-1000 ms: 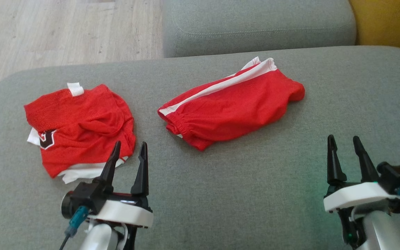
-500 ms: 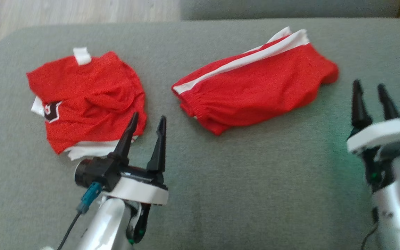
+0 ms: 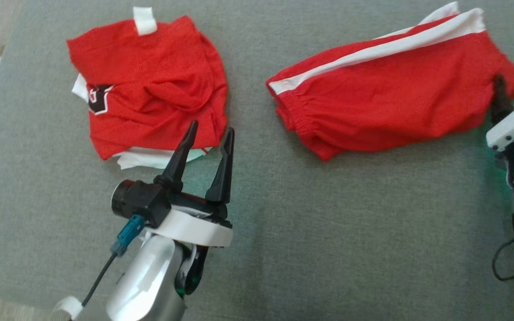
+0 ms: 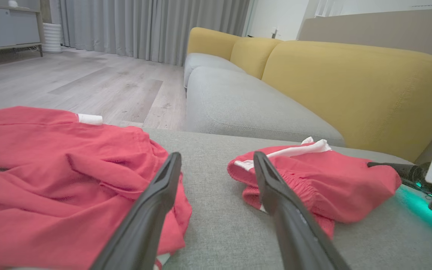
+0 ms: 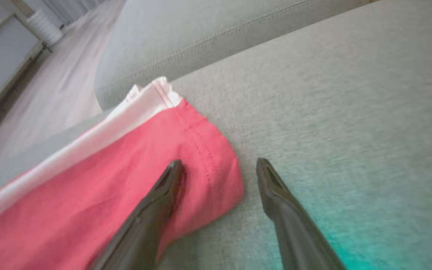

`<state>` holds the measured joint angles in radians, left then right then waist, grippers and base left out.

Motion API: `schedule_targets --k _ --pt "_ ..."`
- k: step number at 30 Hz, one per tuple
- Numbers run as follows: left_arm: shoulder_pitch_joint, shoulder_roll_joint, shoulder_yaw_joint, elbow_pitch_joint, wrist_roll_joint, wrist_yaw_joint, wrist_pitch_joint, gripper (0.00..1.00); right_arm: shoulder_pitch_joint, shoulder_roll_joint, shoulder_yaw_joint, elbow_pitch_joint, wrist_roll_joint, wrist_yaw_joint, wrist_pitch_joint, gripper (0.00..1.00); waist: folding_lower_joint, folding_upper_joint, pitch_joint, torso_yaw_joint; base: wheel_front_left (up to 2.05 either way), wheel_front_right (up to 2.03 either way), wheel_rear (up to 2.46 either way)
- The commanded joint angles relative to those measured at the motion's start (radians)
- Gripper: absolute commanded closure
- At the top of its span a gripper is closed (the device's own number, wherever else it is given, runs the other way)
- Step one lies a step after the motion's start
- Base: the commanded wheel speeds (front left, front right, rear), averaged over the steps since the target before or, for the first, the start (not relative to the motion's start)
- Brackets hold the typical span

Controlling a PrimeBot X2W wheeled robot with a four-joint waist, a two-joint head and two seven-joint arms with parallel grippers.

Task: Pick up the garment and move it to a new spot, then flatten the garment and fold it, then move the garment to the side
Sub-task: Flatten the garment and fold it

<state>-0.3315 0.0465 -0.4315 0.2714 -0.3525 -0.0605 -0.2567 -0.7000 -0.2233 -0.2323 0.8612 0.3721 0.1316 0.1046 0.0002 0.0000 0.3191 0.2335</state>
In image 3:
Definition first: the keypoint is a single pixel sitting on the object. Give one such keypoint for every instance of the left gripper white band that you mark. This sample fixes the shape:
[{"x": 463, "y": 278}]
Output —
[{"x": 194, "y": 229}]

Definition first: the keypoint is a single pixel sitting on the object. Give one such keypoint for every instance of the red jersey with black print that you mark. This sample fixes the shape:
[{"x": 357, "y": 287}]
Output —
[{"x": 159, "y": 76}]

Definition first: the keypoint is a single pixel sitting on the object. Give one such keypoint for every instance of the red shorts with white stripe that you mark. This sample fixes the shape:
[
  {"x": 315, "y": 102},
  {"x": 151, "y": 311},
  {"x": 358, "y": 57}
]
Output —
[{"x": 395, "y": 93}]

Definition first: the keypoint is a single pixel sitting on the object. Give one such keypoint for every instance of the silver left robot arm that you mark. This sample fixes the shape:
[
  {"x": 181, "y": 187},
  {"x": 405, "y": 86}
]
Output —
[{"x": 145, "y": 285}]

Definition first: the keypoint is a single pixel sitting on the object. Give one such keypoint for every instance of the large grey fabric sofa seat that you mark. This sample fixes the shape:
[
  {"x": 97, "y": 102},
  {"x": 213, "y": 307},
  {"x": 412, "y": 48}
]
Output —
[{"x": 283, "y": 200}]

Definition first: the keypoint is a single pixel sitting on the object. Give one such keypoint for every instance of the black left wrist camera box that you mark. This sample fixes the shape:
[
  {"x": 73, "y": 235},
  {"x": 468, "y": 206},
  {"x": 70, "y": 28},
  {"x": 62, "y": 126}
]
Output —
[{"x": 143, "y": 200}]

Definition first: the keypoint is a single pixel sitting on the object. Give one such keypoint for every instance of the blue left camera connector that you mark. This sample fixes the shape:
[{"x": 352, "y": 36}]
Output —
[{"x": 127, "y": 234}]

